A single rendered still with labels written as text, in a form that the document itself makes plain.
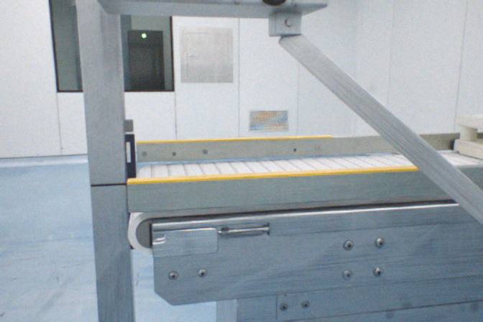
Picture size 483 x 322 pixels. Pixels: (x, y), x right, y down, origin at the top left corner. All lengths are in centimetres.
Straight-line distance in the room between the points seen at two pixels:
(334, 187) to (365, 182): 4
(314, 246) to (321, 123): 588
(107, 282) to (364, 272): 45
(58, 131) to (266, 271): 533
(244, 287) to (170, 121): 528
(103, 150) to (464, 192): 53
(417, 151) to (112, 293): 57
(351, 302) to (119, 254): 40
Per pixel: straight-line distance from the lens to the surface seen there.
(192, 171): 68
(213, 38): 580
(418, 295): 68
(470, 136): 90
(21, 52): 578
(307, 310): 61
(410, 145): 47
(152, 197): 47
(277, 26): 48
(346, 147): 81
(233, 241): 50
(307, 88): 625
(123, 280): 83
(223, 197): 48
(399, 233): 57
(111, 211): 78
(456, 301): 72
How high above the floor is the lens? 109
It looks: 11 degrees down
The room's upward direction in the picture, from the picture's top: straight up
